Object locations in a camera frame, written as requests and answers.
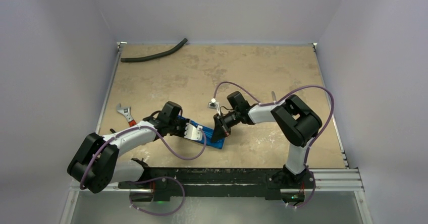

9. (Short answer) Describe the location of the blue cloth napkin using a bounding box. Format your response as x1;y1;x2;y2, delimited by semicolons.
177;115;225;150

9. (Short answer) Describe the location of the silver fork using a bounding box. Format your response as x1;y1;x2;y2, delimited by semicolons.
271;91;277;102

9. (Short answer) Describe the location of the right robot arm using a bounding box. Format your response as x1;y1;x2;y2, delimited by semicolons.
211;91;323;187

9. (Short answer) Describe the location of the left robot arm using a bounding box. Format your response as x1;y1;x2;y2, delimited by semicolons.
67;101;190;193

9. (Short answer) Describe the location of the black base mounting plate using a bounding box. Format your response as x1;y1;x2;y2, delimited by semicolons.
118;167;315;202

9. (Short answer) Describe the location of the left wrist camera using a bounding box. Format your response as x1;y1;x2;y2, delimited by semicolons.
184;123;203;141

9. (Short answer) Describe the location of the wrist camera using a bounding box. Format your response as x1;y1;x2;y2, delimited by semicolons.
207;98;221;115
184;123;203;141

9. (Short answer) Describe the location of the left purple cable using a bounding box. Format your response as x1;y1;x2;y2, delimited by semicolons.
79;125;208;216

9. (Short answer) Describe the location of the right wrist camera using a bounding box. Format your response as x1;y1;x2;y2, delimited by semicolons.
207;98;221;115

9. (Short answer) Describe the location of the red handled wrench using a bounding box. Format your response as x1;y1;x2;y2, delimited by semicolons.
116;103;137;127

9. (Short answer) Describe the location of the black foam hose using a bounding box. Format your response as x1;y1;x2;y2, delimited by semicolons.
120;38;189;64

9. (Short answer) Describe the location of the aluminium frame rail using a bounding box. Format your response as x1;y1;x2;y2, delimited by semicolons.
69;168;364;192

